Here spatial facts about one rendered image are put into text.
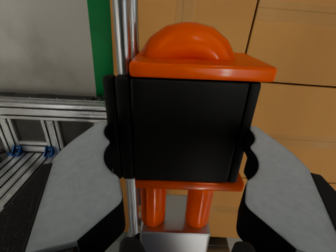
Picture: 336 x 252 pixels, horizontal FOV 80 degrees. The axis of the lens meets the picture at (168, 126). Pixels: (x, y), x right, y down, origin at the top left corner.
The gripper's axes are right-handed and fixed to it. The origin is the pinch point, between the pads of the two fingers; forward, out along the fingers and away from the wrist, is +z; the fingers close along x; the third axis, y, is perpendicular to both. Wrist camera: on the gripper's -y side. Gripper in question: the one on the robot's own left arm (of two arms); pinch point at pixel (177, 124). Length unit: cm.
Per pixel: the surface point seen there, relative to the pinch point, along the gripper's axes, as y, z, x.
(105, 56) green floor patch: 15, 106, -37
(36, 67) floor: 22, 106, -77
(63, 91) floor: 37, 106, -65
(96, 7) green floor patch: -9, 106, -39
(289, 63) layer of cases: 5, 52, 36
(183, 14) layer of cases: -7, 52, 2
